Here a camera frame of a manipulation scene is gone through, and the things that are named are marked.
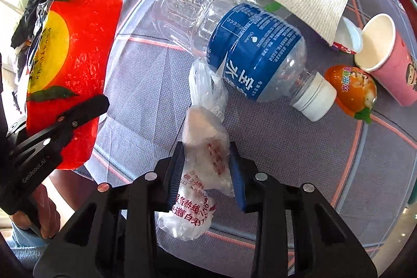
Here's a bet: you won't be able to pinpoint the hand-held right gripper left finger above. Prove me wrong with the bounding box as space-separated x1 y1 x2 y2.
33 141 186 278

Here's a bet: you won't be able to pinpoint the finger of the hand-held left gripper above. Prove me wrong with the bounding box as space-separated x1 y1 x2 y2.
49 94 110 155

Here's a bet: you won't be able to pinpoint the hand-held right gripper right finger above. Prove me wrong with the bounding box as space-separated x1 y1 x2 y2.
230 141 378 278

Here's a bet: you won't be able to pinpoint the white printed plastic bag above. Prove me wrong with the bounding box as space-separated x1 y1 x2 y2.
156 58 235 241

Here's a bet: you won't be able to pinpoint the red orange-print plastic bag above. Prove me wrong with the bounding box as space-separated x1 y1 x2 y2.
24 0 124 171

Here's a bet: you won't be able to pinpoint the clear bottle with blue label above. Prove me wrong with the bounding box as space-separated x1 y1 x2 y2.
151 0 338 122

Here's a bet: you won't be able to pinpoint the orange egg-shaped toy capsule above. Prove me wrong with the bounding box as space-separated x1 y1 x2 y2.
324 66 378 125

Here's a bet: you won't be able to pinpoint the small white yogurt cup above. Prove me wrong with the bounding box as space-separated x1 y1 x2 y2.
330 16 364 55

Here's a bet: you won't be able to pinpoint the pink paper cup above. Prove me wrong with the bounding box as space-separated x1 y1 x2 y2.
353 14 417 107

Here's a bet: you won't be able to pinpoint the person's left hand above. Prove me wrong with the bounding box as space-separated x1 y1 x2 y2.
10 185 62 239

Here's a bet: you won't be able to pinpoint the grey plaid cloth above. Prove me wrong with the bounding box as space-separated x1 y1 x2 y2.
75 0 417 265

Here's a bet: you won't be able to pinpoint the person's jeans leg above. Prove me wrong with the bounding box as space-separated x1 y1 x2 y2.
7 223 49 265

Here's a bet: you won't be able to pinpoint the dark clothes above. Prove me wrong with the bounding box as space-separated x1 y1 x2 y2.
11 0 62 51

